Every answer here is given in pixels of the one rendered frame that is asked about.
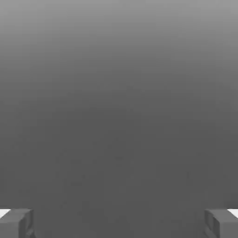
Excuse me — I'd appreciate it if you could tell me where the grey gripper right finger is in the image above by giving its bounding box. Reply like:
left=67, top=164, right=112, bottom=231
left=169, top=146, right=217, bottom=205
left=203, top=208, right=238, bottom=238

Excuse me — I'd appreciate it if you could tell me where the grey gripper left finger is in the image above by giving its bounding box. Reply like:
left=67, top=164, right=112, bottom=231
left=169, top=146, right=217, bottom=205
left=0, top=208, right=35, bottom=238

